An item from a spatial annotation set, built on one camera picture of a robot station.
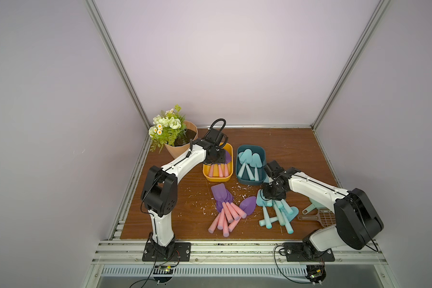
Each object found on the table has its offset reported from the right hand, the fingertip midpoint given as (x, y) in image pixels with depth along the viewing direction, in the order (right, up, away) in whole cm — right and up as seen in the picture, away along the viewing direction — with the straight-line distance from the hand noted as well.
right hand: (266, 189), depth 88 cm
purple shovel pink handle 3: (-10, -8, -2) cm, 13 cm away
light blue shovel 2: (-7, +7, +9) cm, 13 cm away
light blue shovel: (-8, +14, +16) cm, 23 cm away
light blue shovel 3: (-3, +12, +13) cm, 17 cm away
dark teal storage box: (-10, +4, +5) cm, 12 cm away
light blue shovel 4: (-1, -6, -1) cm, 6 cm away
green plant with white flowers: (-47, +30, -8) cm, 56 cm away
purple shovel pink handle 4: (-21, -5, -3) cm, 22 cm away
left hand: (-21, +16, +3) cm, 27 cm away
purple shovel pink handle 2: (-19, +13, +13) cm, 27 cm away
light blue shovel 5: (+7, -6, -8) cm, 12 cm away
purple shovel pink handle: (-29, +7, +8) cm, 30 cm away
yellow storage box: (-22, +7, +8) cm, 25 cm away
